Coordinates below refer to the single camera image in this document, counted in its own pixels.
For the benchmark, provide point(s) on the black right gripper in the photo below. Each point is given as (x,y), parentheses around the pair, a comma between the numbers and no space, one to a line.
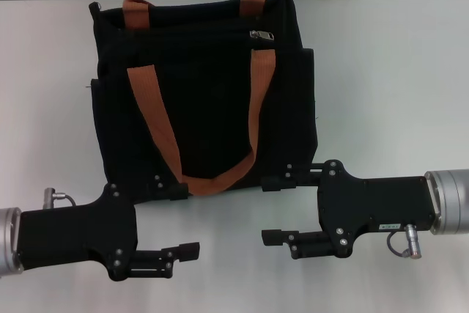
(384,203)

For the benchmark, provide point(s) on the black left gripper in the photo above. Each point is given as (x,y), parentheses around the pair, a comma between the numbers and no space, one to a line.
(73,234)

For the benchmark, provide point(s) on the silver zipper pull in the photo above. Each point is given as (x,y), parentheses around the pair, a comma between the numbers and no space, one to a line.
(264,35)

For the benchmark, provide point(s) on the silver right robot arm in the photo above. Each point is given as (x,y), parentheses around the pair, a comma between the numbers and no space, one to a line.
(450,201)

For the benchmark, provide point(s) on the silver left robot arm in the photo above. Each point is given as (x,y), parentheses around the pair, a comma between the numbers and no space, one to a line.
(9,241)

